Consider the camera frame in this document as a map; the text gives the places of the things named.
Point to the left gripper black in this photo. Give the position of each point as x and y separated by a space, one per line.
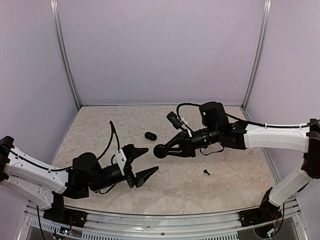
142 176

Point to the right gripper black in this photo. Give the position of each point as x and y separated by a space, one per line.
189 151

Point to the black round earbud case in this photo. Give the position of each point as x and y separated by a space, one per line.
160 151

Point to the black earbud charging case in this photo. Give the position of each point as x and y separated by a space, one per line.
150 136

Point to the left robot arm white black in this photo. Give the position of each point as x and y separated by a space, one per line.
44 184

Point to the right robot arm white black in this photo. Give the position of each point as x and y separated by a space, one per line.
242 135

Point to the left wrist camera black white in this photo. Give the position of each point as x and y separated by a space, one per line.
120 160

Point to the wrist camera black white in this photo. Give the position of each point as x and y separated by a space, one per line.
120 160
178 123

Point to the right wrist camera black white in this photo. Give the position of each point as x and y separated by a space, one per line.
178 123

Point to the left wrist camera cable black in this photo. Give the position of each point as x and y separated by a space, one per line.
113 133

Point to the wrist camera cable black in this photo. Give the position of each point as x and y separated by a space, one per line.
113 133
214 113

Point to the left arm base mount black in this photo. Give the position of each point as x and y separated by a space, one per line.
70 217

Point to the front aluminium rail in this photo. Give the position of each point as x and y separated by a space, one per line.
101 225

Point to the right wrist camera cable black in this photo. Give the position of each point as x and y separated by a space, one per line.
214 113

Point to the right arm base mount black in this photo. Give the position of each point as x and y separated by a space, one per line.
258 216

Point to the right aluminium frame post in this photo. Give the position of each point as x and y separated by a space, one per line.
258 53

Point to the aluminium frame post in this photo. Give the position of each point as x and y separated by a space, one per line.
54 5
258 53

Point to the left aluminium frame post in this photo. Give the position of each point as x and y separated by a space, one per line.
54 5

